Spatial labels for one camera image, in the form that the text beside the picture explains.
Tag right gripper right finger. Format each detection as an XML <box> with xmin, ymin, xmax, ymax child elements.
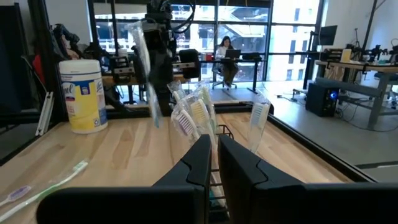
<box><xmin>218</xmin><ymin>135</ymin><xmax>398</xmax><ymax>224</ymax></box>

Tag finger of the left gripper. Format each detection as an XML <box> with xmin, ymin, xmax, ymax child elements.
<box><xmin>148</xmin><ymin>43</ymin><xmax>158</xmax><ymax>80</ymax></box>
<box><xmin>157</xmin><ymin>43</ymin><xmax>170</xmax><ymax>80</ymax></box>

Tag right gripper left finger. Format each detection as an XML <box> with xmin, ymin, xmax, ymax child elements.
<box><xmin>36</xmin><ymin>135</ymin><xmax>212</xmax><ymax>224</ymax></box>

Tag green white toothbrush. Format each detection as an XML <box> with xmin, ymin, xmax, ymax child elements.
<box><xmin>198</xmin><ymin>81</ymin><xmax>218</xmax><ymax>131</ymax></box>
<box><xmin>0</xmin><ymin>160</ymin><xmax>90</xmax><ymax>222</ymax></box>

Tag orange white toothbrush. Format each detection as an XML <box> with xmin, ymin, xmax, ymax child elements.
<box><xmin>188</xmin><ymin>98</ymin><xmax>218</xmax><ymax>150</ymax></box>

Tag purple white toothbrush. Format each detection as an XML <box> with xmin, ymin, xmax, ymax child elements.
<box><xmin>170</xmin><ymin>107</ymin><xmax>201</xmax><ymax>146</ymax></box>
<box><xmin>0</xmin><ymin>185</ymin><xmax>34</xmax><ymax>208</ymax></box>

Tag black desk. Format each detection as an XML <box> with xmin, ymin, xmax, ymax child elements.
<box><xmin>200</xmin><ymin>57</ymin><xmax>264</xmax><ymax>93</ymax></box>

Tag yellow white wipes canister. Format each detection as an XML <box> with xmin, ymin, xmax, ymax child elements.
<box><xmin>58</xmin><ymin>58</ymin><xmax>109</xmax><ymax>134</ymax></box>

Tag black computer tower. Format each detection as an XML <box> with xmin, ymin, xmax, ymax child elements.
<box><xmin>305</xmin><ymin>83</ymin><xmax>340</xmax><ymax>118</ymax></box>

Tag white aluminium profiles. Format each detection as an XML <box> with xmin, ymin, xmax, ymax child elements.
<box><xmin>35</xmin><ymin>91</ymin><xmax>54</xmax><ymax>137</ymax></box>

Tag black partition panel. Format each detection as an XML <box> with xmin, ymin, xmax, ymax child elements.
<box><xmin>0</xmin><ymin>2</ymin><xmax>32</xmax><ymax>116</ymax></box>

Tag black monitor on stand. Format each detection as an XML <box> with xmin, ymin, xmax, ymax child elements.
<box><xmin>318</xmin><ymin>25</ymin><xmax>338</xmax><ymax>47</ymax></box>

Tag wooden workbench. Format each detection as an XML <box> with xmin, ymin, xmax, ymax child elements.
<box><xmin>315</xmin><ymin>60</ymin><xmax>398</xmax><ymax>130</ymax></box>

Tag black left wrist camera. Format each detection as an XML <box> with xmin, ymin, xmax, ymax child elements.
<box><xmin>146</xmin><ymin>0</ymin><xmax>175</xmax><ymax>20</ymax></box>

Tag black aluminium table frame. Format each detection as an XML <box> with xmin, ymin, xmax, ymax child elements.
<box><xmin>0</xmin><ymin>0</ymin><xmax>377</xmax><ymax>184</ymax></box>

